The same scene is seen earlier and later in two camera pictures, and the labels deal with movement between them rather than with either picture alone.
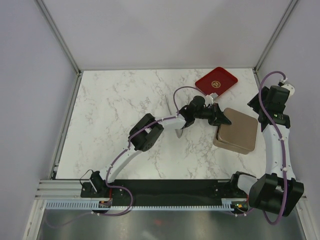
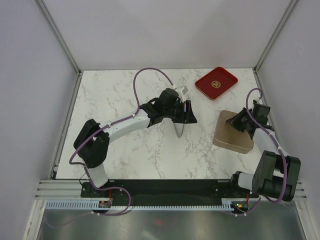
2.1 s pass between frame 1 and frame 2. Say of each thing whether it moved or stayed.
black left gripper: moved
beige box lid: stayed
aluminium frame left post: stayed
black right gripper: moved
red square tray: stayed
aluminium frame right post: stayed
